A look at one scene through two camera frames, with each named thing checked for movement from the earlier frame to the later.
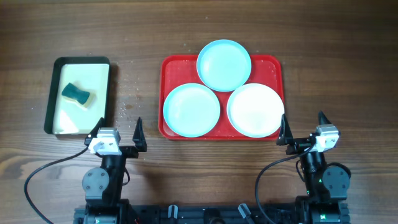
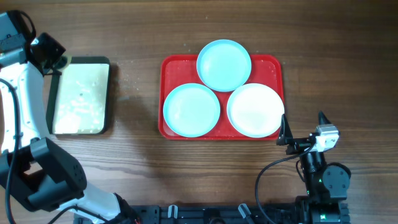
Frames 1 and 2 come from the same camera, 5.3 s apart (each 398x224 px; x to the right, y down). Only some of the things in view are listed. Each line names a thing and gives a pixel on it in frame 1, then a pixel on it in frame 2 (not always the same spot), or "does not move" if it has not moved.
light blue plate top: [224, 66] does not move
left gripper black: [131, 152] to [58, 49]
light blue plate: [191, 110] does not move
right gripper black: [285, 137] does not move
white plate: [255, 110] does not move
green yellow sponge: [71, 91] to [69, 59]
